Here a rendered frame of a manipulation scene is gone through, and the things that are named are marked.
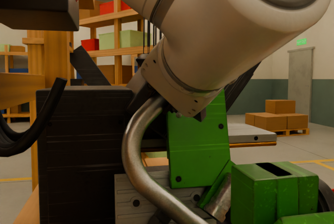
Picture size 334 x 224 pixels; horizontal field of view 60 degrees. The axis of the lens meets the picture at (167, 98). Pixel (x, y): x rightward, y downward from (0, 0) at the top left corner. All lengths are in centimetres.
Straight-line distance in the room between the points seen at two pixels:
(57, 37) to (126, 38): 251
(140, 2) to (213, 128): 36
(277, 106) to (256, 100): 361
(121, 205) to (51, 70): 86
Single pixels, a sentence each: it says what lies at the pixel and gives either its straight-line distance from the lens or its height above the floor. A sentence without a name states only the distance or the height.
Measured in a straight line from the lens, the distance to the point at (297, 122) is 707.
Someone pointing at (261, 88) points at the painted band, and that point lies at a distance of 1080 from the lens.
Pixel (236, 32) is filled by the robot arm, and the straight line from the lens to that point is 19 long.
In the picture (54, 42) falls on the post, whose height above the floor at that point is 141.
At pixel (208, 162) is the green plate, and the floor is 111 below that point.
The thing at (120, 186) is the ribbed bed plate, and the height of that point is 107.
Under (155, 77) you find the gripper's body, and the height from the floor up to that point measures 126.
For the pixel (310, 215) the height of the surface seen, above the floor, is 115.
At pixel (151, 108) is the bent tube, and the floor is 121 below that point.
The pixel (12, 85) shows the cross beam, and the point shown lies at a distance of 87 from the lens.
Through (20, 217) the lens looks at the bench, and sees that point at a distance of 95.
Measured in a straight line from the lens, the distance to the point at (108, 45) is 401.
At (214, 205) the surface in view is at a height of 105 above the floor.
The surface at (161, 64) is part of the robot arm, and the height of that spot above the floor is 127.
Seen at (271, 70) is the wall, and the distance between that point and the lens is 1100.
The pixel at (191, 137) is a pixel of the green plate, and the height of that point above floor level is 115.
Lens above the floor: 126
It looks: 4 degrees down
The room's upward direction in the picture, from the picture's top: straight up
